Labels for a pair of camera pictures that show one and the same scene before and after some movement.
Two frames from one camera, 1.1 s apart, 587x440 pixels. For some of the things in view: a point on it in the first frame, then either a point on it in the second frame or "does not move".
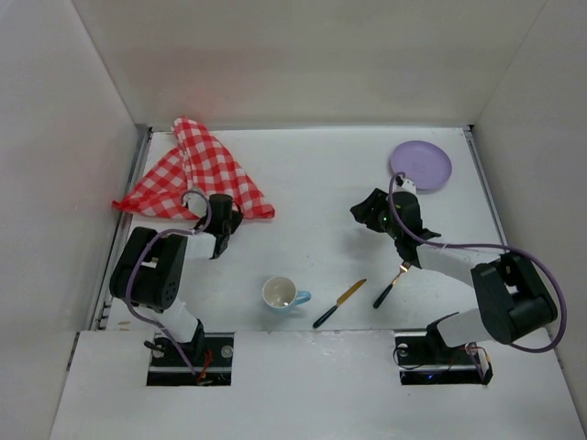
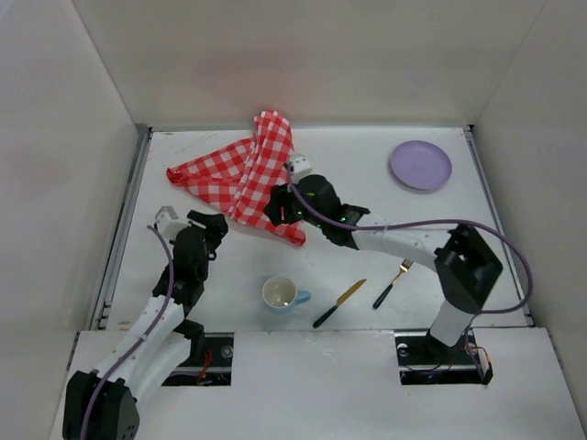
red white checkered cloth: x=196 y=166 → x=238 y=180
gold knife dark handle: x=340 y=301 does not move
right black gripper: x=410 y=247 → x=280 y=207
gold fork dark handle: x=404 y=268 does not move
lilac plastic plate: x=426 y=165 does not move
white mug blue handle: x=281 y=295 does not move
